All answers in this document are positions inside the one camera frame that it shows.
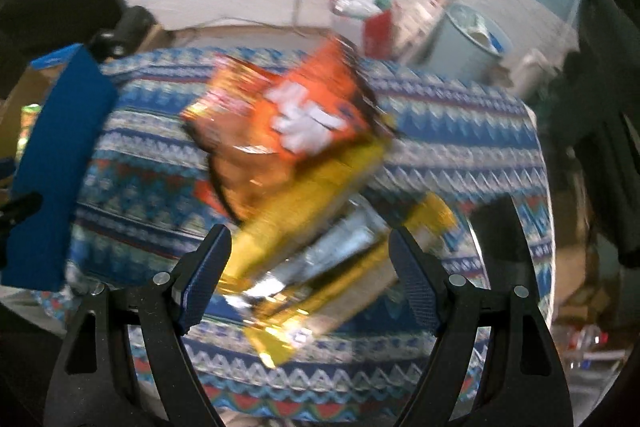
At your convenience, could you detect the black camera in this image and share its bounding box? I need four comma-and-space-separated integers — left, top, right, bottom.
90, 6, 156, 60

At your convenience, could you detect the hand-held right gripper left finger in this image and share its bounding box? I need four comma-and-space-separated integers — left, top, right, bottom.
44, 223, 234, 427

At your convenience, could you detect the black chair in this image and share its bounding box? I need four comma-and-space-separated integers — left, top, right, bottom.
540, 0, 640, 268

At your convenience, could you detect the silver foil snack packet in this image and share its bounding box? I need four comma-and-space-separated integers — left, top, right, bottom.
240, 197, 396, 308

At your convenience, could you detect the gold foil snack packet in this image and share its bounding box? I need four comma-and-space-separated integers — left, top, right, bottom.
244, 242, 401, 368

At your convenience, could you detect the orange flower-print snack packet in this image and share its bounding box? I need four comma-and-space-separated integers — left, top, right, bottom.
181, 54, 286, 228

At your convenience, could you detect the blue patterned cloth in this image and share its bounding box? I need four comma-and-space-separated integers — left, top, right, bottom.
37, 47, 553, 423

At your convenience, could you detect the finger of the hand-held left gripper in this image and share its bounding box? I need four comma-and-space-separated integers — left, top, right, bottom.
0, 191, 44, 234

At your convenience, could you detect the long yellow snack packet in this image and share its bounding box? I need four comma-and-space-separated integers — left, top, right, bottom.
407, 193, 458, 240
217, 139, 388, 295

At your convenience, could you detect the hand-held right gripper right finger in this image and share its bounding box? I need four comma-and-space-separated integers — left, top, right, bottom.
388, 226, 572, 427

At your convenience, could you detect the large orange chip bag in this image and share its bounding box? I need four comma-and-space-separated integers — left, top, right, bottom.
257, 34, 386, 170

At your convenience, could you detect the light blue trash bin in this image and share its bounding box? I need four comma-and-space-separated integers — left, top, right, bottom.
432, 3, 512, 84

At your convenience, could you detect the green peanut snack packet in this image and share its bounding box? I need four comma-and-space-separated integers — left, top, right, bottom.
19, 104, 42, 158

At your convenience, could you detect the white plastic bottle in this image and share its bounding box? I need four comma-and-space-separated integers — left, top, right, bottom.
507, 48, 556, 90

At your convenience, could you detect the blue cardboard box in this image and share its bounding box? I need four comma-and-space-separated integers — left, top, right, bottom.
0, 43, 120, 293

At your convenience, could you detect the brown paper bag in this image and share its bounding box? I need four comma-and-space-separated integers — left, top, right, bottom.
400, 0, 458, 62

